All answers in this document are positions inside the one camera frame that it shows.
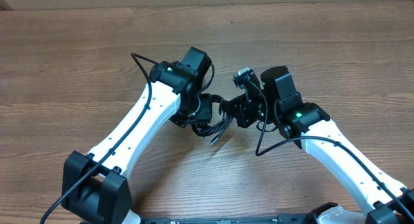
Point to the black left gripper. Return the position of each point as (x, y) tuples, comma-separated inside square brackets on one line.
[(205, 113)]

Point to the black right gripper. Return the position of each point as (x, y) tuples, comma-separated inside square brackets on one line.
[(240, 111)]

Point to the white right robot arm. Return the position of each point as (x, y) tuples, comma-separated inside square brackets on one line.
[(272, 98)]

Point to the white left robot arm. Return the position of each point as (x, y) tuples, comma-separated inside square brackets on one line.
[(95, 185)]

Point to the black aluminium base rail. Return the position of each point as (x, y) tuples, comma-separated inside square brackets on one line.
[(278, 219)]

